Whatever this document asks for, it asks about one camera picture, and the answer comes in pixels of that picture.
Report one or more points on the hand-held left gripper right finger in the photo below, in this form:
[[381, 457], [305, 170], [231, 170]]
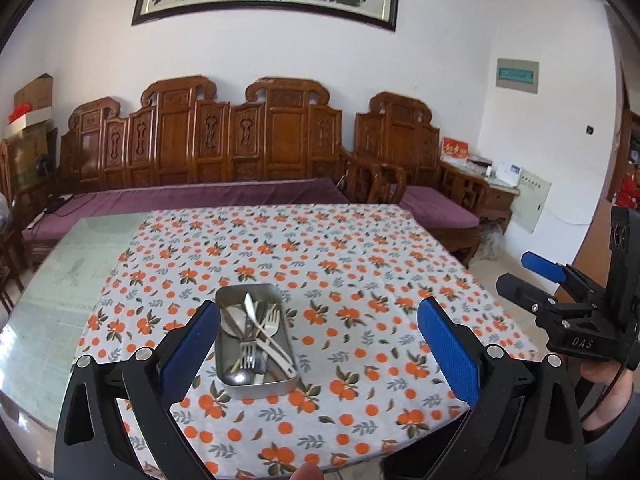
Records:
[[447, 350]]

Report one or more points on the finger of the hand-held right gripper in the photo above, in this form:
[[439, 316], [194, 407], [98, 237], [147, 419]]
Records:
[[542, 265], [520, 290]]

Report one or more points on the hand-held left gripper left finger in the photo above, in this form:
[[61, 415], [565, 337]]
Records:
[[192, 345]]

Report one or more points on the large white plastic spoon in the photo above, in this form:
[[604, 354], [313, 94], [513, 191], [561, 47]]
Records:
[[231, 327]]

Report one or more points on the smiley face metal spoon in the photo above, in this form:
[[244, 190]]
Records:
[[239, 376]]

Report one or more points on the metal tray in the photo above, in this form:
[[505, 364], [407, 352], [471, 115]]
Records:
[[257, 391]]

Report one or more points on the brown wooden chopstick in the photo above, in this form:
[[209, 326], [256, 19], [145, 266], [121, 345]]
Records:
[[272, 370]]

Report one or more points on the small white plastic spoon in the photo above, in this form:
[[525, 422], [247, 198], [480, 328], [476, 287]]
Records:
[[280, 360]]

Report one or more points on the person's right hand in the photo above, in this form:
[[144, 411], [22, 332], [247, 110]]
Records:
[[600, 375]]

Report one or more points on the person's left hand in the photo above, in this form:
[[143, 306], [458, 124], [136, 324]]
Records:
[[305, 473]]

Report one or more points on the grey plastic bag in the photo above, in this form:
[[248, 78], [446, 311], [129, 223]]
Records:
[[494, 241]]

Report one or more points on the wooden side table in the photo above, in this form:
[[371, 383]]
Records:
[[495, 205]]

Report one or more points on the white blue carton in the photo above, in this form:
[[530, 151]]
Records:
[[507, 172]]

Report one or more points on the purple armchair cushion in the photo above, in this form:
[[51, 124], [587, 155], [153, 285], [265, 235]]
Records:
[[440, 207]]

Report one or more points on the orange print tablecloth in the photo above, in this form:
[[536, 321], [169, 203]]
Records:
[[350, 270]]

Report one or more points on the purple sofa cushion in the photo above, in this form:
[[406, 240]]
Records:
[[200, 200]]

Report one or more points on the red gift box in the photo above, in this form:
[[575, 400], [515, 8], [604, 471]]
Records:
[[455, 149]]

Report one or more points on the carved wooden armchair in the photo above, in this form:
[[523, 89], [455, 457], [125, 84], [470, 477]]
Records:
[[400, 135]]

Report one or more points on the carved wooden sofa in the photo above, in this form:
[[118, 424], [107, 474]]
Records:
[[225, 145]]

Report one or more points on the carved wooden chair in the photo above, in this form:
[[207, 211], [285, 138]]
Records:
[[10, 240]]

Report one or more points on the large brown cardboard box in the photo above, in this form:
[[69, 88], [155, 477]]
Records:
[[27, 160]]

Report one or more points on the white box with red print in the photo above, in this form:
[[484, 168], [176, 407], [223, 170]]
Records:
[[27, 120]]

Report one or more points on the white wall panel box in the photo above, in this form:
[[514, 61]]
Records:
[[531, 200]]

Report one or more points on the wooden door frame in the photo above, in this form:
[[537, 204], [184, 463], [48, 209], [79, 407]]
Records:
[[617, 150]]

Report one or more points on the grey wall fuse box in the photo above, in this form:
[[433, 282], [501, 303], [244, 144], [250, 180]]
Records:
[[518, 76]]

